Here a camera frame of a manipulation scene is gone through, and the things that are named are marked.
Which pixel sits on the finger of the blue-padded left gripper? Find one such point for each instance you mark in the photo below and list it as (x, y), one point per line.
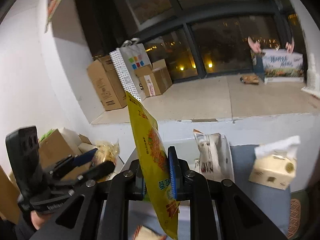
(84, 158)
(100, 171)

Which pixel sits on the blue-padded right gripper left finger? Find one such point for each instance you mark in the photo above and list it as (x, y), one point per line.
(139, 189)

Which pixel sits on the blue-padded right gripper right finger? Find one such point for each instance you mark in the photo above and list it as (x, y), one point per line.
(176, 177)

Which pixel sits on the yellow cartoon snack packet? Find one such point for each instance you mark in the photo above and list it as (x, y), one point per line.
(107, 151)

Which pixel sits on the yellow green snack bag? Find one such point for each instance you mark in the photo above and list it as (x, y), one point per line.
(154, 164)

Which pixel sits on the left hand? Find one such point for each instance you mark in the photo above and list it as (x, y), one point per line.
(38, 220)

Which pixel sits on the flat brown cardboard sheet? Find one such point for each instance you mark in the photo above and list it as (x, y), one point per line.
(55, 146)

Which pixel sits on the white printed snack bag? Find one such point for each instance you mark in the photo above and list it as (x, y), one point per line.
(215, 160)

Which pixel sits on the cream pastry packet red edges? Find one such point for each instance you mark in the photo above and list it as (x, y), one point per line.
(143, 233)

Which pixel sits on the tall brown cardboard box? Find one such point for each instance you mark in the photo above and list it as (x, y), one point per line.
(107, 84)

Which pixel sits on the small brown cardboard box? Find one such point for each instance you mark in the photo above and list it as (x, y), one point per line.
(154, 78)

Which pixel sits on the cream tissue box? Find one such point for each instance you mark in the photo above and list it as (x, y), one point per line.
(276, 163)

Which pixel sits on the white dotted paper bag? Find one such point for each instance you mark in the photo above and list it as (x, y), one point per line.
(130, 57)

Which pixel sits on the landscape printed gift box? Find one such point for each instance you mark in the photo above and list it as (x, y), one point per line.
(278, 66)

